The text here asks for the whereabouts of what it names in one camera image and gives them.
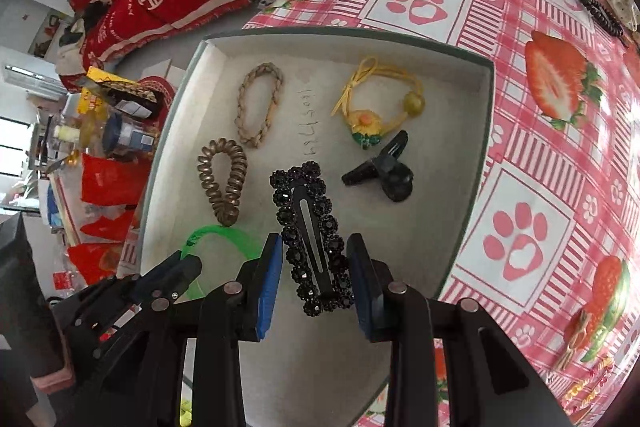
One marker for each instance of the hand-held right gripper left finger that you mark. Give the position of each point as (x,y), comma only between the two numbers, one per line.
(267,287)

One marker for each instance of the beige rabbit hair clip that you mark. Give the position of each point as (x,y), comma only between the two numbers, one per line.
(575,332)

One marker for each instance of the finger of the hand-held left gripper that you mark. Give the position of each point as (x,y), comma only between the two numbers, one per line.
(160,272)
(185,277)

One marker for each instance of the strawberry paw print tablecloth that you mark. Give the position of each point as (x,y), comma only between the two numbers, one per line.
(525,187)

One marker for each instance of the black rhinestone hair clip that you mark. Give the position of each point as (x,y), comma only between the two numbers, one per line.
(300,207)

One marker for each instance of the green bangle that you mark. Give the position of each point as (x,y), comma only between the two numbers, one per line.
(235,234)

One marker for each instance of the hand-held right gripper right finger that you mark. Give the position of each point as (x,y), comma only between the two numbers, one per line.
(362,292)

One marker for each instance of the blue lid jar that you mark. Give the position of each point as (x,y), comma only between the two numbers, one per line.
(125,137)

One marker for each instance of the pile of clothes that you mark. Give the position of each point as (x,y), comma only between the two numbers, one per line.
(75,52)

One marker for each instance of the white shallow tray box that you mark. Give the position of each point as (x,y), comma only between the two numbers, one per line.
(440,107)

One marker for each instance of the yellow black snack bag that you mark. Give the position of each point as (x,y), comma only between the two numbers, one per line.
(125,94)

